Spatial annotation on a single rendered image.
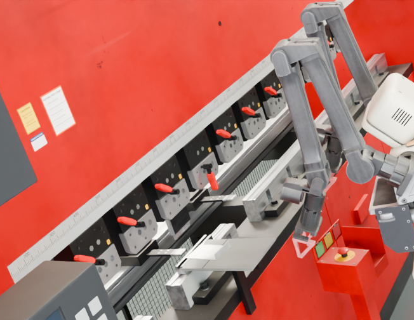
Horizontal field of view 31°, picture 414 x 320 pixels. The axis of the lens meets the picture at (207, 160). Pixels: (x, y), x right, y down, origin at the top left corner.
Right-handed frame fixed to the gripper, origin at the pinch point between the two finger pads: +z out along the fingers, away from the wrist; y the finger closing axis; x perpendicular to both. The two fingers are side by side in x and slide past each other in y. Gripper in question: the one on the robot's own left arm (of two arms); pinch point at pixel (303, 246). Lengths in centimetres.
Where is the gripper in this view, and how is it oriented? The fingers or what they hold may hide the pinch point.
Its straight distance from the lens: 229.0
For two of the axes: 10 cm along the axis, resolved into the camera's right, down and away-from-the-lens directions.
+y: -3.0, 4.1, -8.6
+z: -1.3, 8.7, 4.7
